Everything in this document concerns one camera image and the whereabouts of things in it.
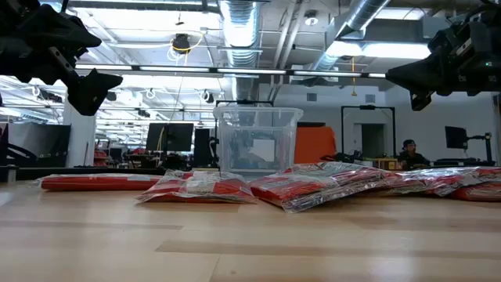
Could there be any black desk equipment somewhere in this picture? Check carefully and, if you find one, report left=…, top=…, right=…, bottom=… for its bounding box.
left=319, top=151, right=367, bottom=165

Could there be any black ceiling device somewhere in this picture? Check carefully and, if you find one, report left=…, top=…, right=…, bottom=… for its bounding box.
left=171, top=33, right=192, bottom=55

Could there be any black computer tower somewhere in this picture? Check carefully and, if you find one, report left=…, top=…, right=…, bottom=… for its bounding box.
left=193, top=128, right=215, bottom=168

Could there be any smooth silver ceiling duct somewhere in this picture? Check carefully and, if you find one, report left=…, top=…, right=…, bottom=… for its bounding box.
left=311, top=0, right=392, bottom=72

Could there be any small black monitor on arm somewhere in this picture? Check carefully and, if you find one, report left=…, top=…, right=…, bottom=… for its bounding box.
left=444, top=125, right=469, bottom=150

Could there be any black desk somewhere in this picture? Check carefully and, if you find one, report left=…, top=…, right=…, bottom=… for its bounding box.
left=429, top=157, right=497, bottom=168

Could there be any orange panel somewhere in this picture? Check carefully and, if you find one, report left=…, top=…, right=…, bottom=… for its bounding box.
left=294, top=125, right=337, bottom=165

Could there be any person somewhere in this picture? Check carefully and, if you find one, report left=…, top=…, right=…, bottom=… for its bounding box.
left=397, top=139, right=431, bottom=171

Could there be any clear plastic bin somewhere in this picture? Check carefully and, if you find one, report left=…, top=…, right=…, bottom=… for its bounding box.
left=213, top=105, right=305, bottom=176

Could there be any black table edge rail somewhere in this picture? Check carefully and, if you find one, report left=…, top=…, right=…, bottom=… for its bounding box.
left=0, top=165, right=166, bottom=183

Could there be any black computer monitor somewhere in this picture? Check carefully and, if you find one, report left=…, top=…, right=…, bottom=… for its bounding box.
left=145, top=122, right=195, bottom=154

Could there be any long led light bar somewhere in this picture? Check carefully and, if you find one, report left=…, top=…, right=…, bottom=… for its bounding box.
left=74, top=63, right=387, bottom=79

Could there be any yellow hanging cable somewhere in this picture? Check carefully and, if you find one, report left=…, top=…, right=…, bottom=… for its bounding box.
left=156, top=33, right=207, bottom=152

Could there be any yellow box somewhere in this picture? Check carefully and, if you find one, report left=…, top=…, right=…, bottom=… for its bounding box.
left=373, top=157, right=399, bottom=171

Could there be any white pillar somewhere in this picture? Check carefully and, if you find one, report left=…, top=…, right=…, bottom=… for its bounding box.
left=63, top=96, right=97, bottom=168

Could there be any red popcorn bag clear overwrap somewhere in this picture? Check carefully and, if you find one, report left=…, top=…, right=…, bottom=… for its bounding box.
left=249, top=161, right=395, bottom=215
left=385, top=166, right=501, bottom=197
left=449, top=181, right=501, bottom=203
left=135, top=169, right=258, bottom=205
left=37, top=173, right=164, bottom=193

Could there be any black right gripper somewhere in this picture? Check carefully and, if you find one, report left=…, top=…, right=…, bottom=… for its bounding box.
left=385, top=21, right=485, bottom=112

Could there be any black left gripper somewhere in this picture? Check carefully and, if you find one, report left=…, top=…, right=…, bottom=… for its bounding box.
left=0, top=0, right=124, bottom=117

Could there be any ribbed silver ceiling duct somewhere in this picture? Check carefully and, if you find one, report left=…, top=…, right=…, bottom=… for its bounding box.
left=218, top=0, right=261, bottom=101

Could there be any black frame stand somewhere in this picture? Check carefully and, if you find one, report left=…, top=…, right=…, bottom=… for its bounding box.
left=341, top=104, right=397, bottom=162

